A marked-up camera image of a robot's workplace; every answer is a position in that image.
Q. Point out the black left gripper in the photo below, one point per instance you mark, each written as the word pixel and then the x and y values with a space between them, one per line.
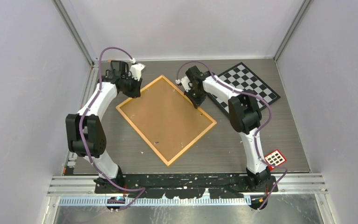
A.
pixel 136 93

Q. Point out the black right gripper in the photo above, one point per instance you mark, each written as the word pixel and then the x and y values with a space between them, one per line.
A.
pixel 197 102

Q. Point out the yellow picture frame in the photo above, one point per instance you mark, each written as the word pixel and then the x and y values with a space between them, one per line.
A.
pixel 166 119

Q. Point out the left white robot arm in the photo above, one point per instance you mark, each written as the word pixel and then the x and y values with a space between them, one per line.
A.
pixel 85 135

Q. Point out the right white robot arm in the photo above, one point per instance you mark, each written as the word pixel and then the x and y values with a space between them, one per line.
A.
pixel 244 114

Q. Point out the black white chessboard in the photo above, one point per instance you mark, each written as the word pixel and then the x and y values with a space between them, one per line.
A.
pixel 242 77

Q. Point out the red white grid block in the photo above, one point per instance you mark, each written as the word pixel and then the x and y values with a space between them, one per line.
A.
pixel 275 158

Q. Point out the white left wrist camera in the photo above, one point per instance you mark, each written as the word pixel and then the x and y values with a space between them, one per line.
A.
pixel 136 70

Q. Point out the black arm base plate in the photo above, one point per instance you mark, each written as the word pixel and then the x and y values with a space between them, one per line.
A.
pixel 185 186

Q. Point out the aluminium left side rail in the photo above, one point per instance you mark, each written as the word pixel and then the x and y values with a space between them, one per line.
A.
pixel 87 93

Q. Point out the aluminium rail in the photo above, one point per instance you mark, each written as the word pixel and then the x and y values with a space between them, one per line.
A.
pixel 87 93
pixel 77 185

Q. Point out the aluminium front rail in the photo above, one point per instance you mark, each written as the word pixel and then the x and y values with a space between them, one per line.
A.
pixel 77 185

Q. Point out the white slotted cable duct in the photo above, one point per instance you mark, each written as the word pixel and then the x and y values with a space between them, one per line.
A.
pixel 120 201

